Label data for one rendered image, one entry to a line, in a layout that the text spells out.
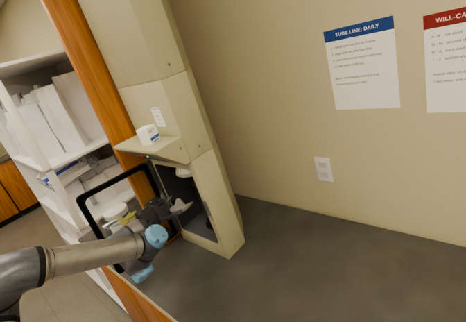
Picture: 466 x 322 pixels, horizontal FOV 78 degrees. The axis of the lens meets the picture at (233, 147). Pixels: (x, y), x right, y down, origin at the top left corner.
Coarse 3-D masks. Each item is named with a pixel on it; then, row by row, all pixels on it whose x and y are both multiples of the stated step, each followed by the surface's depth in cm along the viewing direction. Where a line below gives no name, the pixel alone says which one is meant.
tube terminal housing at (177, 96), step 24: (192, 72) 118; (144, 96) 104; (168, 96) 96; (192, 96) 103; (144, 120) 112; (168, 120) 101; (192, 120) 103; (192, 144) 104; (216, 144) 129; (192, 168) 106; (216, 168) 113; (216, 192) 114; (216, 216) 114; (240, 216) 140; (192, 240) 137; (240, 240) 125
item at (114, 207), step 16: (128, 176) 121; (144, 176) 126; (112, 192) 118; (128, 192) 122; (144, 192) 126; (96, 208) 115; (112, 208) 119; (128, 208) 123; (144, 208) 127; (112, 224) 120; (160, 224) 133
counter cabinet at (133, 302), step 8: (104, 272) 182; (112, 272) 161; (112, 280) 176; (120, 280) 157; (120, 288) 170; (128, 288) 152; (120, 296) 186; (128, 296) 164; (136, 296) 148; (128, 304) 178; (136, 304) 159; (144, 304) 143; (128, 312) 196; (136, 312) 173; (144, 312) 154; (152, 312) 140; (160, 312) 127; (136, 320) 189; (144, 320) 166; (152, 320) 150; (160, 320) 135; (168, 320) 124
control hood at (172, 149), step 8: (136, 136) 120; (160, 136) 109; (168, 136) 106; (120, 144) 115; (128, 144) 111; (136, 144) 108; (160, 144) 99; (168, 144) 97; (176, 144) 99; (128, 152) 113; (136, 152) 104; (144, 152) 98; (152, 152) 95; (160, 152) 95; (168, 152) 97; (176, 152) 99; (184, 152) 102; (168, 160) 104; (176, 160) 99; (184, 160) 102
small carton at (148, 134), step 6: (144, 126) 104; (150, 126) 101; (138, 132) 101; (144, 132) 100; (150, 132) 101; (156, 132) 104; (144, 138) 101; (150, 138) 101; (156, 138) 103; (144, 144) 103; (150, 144) 102
